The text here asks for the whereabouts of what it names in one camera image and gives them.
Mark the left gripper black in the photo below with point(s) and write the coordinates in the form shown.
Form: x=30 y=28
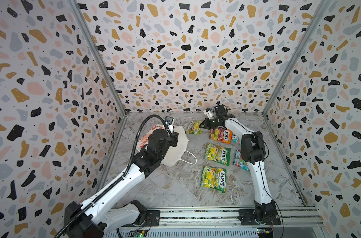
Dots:
x=174 y=139

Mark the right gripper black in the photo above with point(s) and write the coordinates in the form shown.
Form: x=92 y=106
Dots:
x=214 y=123

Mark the white paper bag red flower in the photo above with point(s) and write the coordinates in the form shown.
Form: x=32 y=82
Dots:
x=174 y=154

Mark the small green yellow candy packet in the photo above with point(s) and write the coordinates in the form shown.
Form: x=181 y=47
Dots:
x=193 y=128

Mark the orange pink Fox's candy packet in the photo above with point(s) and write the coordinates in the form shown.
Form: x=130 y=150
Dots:
x=221 y=135

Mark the green snack packet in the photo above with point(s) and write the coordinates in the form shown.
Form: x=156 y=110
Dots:
x=215 y=178
x=218 y=154

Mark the teal pink Fox's candy packet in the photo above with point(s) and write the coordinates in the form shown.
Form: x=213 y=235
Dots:
x=235 y=139

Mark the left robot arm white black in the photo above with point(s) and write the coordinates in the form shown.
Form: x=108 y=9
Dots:
x=94 y=217

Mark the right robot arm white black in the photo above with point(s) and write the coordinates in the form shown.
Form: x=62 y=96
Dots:
x=253 y=153

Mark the left green circuit board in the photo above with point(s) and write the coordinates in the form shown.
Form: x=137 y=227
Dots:
x=137 y=234

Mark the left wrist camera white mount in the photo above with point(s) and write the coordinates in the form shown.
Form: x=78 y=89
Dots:
x=169 y=122

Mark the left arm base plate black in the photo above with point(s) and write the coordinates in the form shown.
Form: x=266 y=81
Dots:
x=149 y=218

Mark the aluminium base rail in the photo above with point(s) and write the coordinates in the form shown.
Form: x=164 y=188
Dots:
x=223 y=222

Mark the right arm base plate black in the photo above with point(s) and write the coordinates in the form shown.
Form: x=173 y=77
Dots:
x=255 y=217

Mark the right circuit board with wires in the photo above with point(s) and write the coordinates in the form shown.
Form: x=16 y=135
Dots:
x=265 y=233

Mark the right corner aluminium post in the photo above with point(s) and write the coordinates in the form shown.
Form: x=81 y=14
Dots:
x=318 y=15

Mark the corner aluminium post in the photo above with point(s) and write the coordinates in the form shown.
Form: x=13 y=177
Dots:
x=318 y=15
x=73 y=5

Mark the left corner aluminium post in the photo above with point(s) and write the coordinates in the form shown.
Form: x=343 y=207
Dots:
x=73 y=5

